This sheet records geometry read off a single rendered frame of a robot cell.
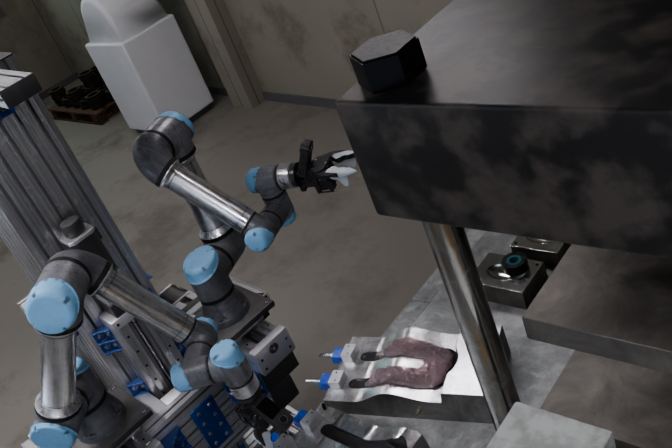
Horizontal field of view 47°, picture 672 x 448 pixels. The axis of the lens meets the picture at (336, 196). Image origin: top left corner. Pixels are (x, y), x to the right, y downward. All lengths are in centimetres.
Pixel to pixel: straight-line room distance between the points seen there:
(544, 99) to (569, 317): 49
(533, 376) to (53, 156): 146
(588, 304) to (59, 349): 124
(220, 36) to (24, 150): 452
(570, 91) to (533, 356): 147
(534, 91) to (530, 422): 55
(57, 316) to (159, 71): 517
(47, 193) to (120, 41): 459
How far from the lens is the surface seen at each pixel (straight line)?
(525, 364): 229
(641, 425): 147
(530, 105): 91
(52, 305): 188
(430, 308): 256
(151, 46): 689
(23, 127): 225
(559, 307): 132
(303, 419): 222
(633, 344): 125
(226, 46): 667
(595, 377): 155
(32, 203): 229
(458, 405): 215
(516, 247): 261
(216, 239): 244
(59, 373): 205
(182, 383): 201
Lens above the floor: 242
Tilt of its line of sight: 29 degrees down
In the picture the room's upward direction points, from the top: 22 degrees counter-clockwise
